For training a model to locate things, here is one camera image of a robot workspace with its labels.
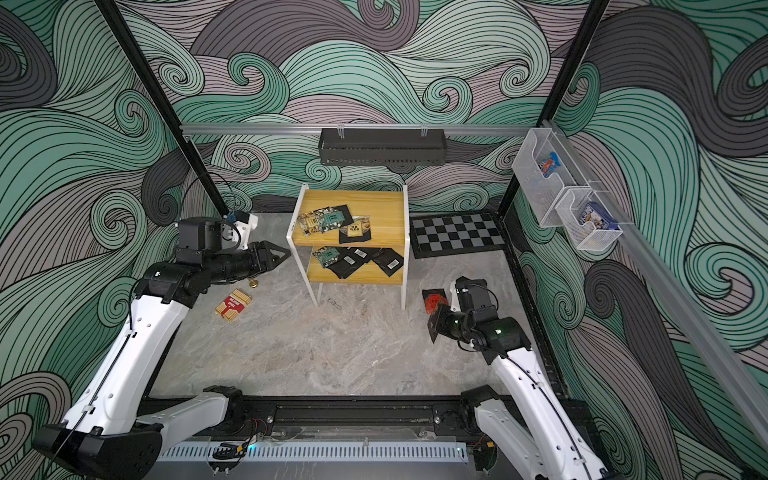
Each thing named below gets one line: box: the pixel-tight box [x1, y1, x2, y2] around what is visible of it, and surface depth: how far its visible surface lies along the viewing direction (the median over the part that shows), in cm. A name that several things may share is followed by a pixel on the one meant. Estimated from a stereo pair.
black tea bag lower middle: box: [346, 247, 382, 269], surface depth 89 cm
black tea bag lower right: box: [372, 248, 404, 277], surface depth 87 cm
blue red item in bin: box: [538, 151, 561, 177], surface depth 85 cm
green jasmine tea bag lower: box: [312, 246, 340, 268], surface depth 89 cm
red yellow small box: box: [215, 288, 252, 322], surface depth 94 cm
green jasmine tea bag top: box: [314, 204, 354, 233], surface depth 75 cm
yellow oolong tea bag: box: [297, 211, 322, 237], surface depth 74 cm
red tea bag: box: [422, 288, 449, 315], surface depth 97 cm
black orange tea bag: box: [339, 215, 372, 244], surface depth 73 cm
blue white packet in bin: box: [579, 201, 620, 230], surface depth 66 cm
